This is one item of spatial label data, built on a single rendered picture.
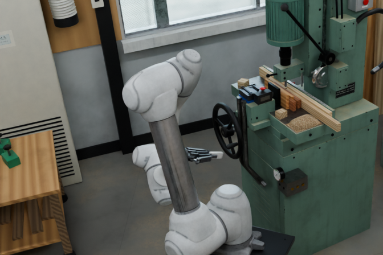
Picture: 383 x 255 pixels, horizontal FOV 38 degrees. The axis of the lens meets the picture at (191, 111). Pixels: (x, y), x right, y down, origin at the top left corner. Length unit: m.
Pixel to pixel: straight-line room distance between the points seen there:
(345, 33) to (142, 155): 1.07
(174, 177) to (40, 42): 1.70
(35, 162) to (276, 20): 1.59
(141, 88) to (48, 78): 1.74
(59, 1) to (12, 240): 1.42
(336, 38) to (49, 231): 1.89
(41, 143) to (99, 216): 0.60
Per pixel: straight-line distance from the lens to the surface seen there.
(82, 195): 3.86
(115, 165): 4.07
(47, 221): 3.42
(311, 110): 2.67
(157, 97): 1.91
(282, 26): 2.60
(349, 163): 3.02
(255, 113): 2.66
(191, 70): 1.99
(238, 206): 2.20
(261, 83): 2.97
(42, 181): 3.13
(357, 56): 2.89
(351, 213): 3.24
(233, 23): 3.99
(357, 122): 2.91
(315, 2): 2.67
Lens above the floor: 2.25
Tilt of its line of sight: 29 degrees down
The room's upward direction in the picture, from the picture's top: 6 degrees counter-clockwise
